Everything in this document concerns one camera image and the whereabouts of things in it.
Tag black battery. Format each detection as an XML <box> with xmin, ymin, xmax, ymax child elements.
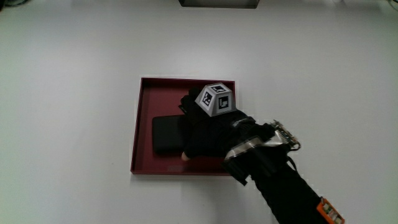
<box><xmin>151</xmin><ymin>114</ymin><xmax>192</xmax><ymax>155</ymax></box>

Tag person's right hand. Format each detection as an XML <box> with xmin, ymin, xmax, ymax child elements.
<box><xmin>178</xmin><ymin>82</ymin><xmax>256</xmax><ymax>162</ymax></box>

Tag dark red rectangular plate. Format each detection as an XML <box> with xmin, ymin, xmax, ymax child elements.
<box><xmin>130</xmin><ymin>77</ymin><xmax>236</xmax><ymax>177</ymax></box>

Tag orange sensor module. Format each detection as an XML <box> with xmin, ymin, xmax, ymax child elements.
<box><xmin>316</xmin><ymin>197</ymin><xmax>345</xmax><ymax>224</ymax></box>

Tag black cable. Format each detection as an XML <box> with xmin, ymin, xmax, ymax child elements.
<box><xmin>0</xmin><ymin>0</ymin><xmax>30</xmax><ymax>8</ymax></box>

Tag dark grey box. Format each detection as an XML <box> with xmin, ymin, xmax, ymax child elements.
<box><xmin>178</xmin><ymin>0</ymin><xmax>261</xmax><ymax>9</ymax></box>

